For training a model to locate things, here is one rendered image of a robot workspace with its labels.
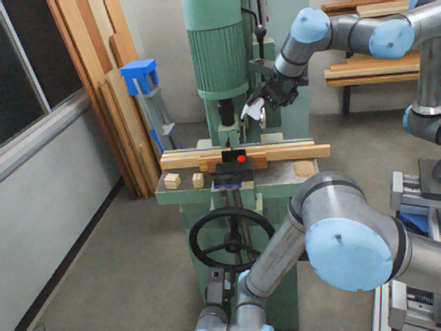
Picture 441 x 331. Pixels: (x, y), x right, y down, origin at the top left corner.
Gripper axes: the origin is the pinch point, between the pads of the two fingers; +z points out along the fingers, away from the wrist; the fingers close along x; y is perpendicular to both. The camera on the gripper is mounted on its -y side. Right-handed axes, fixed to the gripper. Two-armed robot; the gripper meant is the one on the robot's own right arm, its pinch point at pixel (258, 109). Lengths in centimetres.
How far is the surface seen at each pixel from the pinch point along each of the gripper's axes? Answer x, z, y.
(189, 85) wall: 100, 197, -155
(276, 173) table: 4.9, 21.5, 16.3
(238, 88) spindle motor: -0.9, 0.6, -9.9
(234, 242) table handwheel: -23.6, 20.8, 28.8
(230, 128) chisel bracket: -2.9, 15.9, -4.9
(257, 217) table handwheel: -16.7, 11.5, 27.2
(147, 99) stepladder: 0, 72, -68
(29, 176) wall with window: -73, 109, -72
